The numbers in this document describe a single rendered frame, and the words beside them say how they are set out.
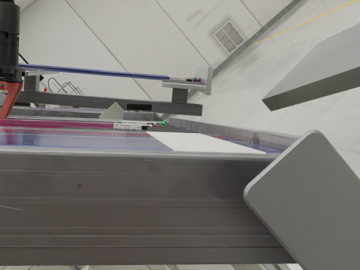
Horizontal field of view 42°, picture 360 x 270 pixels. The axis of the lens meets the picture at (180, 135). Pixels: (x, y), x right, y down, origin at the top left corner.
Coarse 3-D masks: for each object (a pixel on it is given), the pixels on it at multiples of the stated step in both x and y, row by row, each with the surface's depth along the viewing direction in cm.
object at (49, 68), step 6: (18, 66) 120; (24, 66) 120; (30, 66) 120; (36, 66) 120; (42, 66) 120; (48, 66) 120; (72, 72) 120; (78, 72) 120; (84, 72) 121; (90, 72) 121; (96, 72) 121; (102, 72) 121; (108, 72) 121; (114, 72) 121; (120, 72) 121; (138, 78) 121; (144, 78) 121; (150, 78) 121; (156, 78) 122; (162, 78) 122; (168, 78) 122
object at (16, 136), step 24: (0, 144) 28; (24, 144) 28; (48, 144) 29; (72, 144) 30; (96, 144) 31; (120, 144) 32; (144, 144) 33; (168, 144) 34; (192, 144) 35; (216, 144) 36; (240, 144) 37
